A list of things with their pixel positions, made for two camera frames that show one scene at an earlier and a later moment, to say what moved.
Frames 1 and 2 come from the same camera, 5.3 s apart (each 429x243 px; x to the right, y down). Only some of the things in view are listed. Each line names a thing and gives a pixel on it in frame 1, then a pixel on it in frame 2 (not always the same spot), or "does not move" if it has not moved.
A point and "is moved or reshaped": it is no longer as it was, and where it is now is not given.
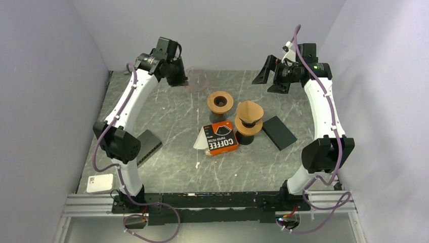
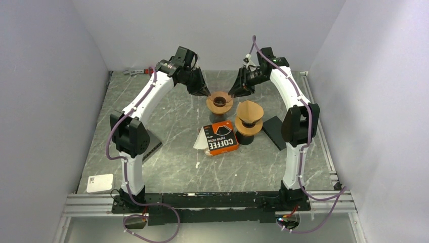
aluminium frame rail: [322, 203] does not move
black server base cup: [244, 139] does not move
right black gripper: [272, 63] to [241, 87]
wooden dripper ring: [220, 102] does not move
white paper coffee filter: [201, 142] does not move
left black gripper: [182, 78] to [202, 89]
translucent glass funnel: [198, 79] is moved or reshaped
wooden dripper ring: [248, 129] does not move
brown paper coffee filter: [249, 112] does not move
